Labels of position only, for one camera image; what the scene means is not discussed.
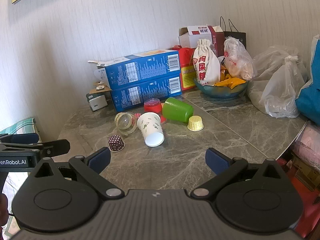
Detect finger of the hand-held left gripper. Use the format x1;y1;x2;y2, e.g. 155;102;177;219
0;133;40;143
0;139;71;157

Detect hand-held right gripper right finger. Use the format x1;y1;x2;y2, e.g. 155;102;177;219
191;148;286;201

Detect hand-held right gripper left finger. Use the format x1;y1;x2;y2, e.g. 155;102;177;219
30;147;125;201

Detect white patterned paper cup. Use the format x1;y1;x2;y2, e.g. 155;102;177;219
137;112;165;148

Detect dark polka dot paper cup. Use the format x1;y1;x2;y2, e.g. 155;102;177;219
108;135;125;153

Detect yellow pleated paper cup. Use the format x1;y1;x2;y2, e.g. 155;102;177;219
187;115;204;132

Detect clear glass cup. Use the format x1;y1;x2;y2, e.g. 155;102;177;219
114;112;138;137

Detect green plastic cup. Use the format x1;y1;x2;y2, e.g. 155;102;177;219
162;97;194;124

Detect plaid chair cushion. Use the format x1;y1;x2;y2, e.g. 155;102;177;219
0;117;38;141

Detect blue glass bowl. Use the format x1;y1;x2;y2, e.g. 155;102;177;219
193;77;249;102

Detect brown cardboard insert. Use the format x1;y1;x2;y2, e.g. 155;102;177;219
92;81;112;92

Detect red lidded plastic container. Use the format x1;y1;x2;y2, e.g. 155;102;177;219
144;98;163;114

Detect blue cardboard box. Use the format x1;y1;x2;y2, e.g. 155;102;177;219
109;74;183;113
87;49;181;91

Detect orange snack packets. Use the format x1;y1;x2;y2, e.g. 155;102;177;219
214;65;247;90

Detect pink package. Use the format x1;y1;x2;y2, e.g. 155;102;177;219
292;122;320;166

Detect clear plastic bag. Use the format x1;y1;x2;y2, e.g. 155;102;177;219
247;45;310;119

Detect red gift box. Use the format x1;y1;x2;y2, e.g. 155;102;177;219
169;45;198;91

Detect clear bag with snacks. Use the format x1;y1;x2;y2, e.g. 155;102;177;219
222;37;256;81

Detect blue fabric bag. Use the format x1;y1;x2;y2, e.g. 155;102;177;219
294;34;320;126

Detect white and maroon carton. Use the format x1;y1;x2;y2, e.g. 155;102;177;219
178;25;225;58

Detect black paper bag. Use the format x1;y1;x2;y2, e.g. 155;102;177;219
220;16;247;51

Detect white cloth drawstring bag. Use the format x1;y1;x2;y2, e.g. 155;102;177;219
192;39;221;87

